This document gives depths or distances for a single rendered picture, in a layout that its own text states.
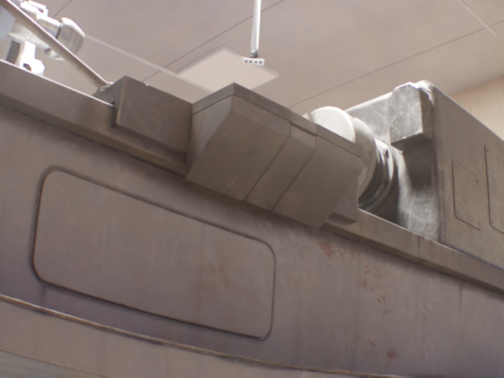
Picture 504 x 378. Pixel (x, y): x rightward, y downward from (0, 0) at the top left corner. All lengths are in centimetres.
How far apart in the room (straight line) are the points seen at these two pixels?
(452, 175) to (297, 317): 75
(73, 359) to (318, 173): 60
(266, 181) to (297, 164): 6
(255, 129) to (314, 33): 435
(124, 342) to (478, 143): 145
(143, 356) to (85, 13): 468
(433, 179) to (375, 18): 350
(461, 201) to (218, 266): 88
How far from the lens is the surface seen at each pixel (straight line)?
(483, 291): 190
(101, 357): 82
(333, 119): 181
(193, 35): 554
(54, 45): 116
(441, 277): 170
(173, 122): 112
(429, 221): 178
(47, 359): 79
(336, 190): 125
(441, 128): 189
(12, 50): 251
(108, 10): 535
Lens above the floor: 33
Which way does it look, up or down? 22 degrees up
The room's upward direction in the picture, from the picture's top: 3 degrees clockwise
